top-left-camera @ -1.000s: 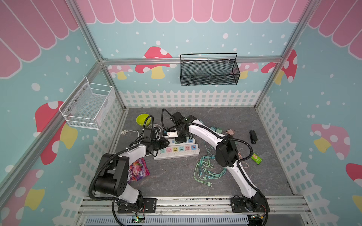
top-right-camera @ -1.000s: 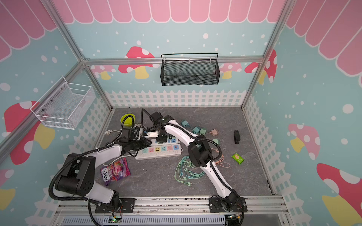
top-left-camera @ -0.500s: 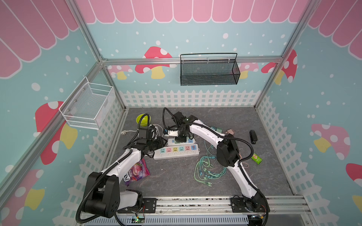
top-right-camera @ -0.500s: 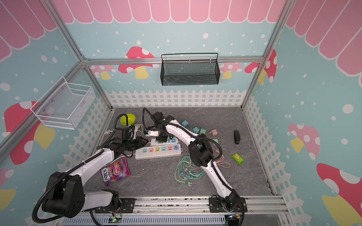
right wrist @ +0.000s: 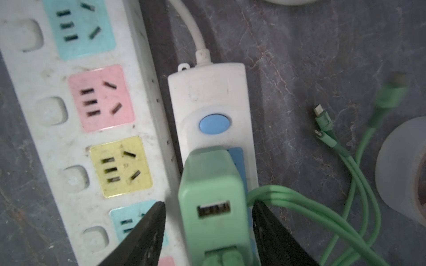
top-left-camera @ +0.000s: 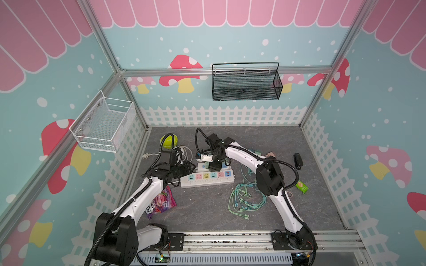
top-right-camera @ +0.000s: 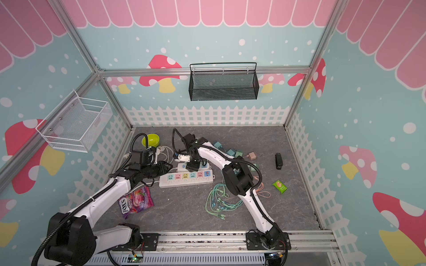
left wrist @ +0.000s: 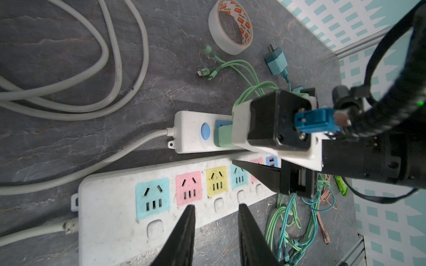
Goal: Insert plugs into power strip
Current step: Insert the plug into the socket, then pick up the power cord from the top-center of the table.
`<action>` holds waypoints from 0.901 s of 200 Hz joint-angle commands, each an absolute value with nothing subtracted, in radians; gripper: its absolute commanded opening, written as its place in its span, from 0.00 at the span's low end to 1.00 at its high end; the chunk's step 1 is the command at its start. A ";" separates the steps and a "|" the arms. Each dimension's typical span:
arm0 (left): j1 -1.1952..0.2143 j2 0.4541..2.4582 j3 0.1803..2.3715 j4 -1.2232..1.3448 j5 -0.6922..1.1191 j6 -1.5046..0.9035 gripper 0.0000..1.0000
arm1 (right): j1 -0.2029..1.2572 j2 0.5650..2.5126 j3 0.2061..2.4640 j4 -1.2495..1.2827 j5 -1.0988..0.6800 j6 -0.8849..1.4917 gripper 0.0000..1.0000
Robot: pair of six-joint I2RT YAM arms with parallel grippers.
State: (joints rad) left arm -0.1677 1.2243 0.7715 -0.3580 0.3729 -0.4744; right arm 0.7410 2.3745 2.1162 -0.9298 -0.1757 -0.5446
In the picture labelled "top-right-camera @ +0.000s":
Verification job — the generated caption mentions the black stapler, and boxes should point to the black stapler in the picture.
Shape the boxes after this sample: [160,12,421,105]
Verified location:
[275,153,284,170]

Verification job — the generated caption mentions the green snack packet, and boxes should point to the green snack packet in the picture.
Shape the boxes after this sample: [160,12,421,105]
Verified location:
[272,180,287,194]

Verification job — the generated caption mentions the green plastic bowl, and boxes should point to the green plastic bowl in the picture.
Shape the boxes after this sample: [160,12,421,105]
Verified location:
[141,134,160,147]

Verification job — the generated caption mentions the black mesh wall basket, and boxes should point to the black mesh wall basket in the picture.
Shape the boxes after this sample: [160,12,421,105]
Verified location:
[189,62,260,101]

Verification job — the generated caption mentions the small white power strip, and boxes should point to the small white power strip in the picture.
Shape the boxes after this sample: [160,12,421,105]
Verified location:
[176,162,211,172]

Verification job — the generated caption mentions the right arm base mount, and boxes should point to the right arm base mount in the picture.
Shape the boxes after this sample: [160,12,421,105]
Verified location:
[245,230,292,251]

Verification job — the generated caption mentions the white mesh wall basket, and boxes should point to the white mesh wall basket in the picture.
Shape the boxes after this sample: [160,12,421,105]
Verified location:
[35,91,113,153]

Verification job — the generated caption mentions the teal charger plug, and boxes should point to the teal charger plug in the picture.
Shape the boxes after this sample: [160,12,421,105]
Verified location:
[214,141,223,149]
[227,149,236,157]

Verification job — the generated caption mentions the large white power strip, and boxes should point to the large white power strip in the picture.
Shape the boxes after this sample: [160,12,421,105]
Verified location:
[159,169,215,188]

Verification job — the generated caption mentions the pink charger plug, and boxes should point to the pink charger plug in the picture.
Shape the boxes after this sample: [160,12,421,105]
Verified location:
[248,152,257,160]

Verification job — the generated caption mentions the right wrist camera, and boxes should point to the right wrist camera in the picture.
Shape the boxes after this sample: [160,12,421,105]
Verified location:
[177,154,191,162]

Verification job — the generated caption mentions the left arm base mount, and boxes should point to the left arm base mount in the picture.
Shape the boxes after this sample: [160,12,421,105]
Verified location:
[112,233,160,252]

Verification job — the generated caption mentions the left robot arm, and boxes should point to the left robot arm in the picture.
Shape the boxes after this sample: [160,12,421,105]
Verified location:
[31,151,173,266]

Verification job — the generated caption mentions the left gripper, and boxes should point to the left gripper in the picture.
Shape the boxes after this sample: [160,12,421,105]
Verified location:
[141,160,173,178]

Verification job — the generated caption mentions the green tangled charging cables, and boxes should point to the green tangled charging cables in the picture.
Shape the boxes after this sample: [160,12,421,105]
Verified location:
[205,162,258,220]

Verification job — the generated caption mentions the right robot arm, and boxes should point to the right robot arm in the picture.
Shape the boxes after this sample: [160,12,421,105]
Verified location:
[178,134,283,249]

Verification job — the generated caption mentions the purple candy bag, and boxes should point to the purple candy bag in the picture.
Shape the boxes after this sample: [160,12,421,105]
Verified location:
[118,186,154,219]

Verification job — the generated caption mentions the pink charging cable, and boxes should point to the pink charging cable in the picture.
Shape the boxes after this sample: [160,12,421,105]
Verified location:
[252,176,272,198]

